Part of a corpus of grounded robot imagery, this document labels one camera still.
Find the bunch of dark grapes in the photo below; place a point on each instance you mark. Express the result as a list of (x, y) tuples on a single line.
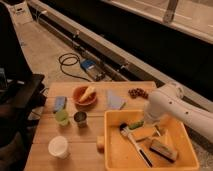
[(138, 92)]

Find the white paper cup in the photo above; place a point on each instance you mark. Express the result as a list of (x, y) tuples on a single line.
[(59, 147)]

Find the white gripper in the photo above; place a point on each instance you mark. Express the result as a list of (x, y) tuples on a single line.
[(151, 119)]

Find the small metal cup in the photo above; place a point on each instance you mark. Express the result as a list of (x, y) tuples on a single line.
[(81, 119)]

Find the black chair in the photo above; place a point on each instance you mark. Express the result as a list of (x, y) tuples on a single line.
[(20, 93)]

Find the yellow plastic tray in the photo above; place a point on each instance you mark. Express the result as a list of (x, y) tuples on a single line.
[(121, 155)]

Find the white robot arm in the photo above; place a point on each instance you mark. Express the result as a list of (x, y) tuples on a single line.
[(168, 99)]

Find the black handled dish brush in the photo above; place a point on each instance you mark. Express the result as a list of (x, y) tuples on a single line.
[(125, 131)]

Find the orange bowl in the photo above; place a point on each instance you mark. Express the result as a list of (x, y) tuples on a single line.
[(79, 91)]

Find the yellow banana in bowl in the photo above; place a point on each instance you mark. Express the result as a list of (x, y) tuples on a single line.
[(87, 93)]

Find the blue sponge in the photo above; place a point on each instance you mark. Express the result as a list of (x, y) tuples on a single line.
[(60, 103)]

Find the black and tan scrubber block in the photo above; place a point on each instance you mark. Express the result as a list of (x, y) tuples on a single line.
[(164, 150)]

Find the blue grey cloth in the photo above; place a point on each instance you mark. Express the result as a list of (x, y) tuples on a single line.
[(114, 101)]

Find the blue and grey power box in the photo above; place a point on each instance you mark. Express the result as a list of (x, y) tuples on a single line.
[(92, 69)]

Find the green plastic cup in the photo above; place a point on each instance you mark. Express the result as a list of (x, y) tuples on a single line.
[(62, 117)]

